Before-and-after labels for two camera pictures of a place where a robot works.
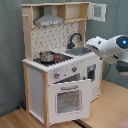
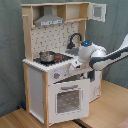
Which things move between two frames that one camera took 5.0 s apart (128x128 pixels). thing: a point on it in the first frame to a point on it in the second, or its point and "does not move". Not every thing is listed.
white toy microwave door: (97, 11) does not move
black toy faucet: (70, 45) does not move
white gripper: (99, 46) to (77, 65)
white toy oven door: (68, 101) does not move
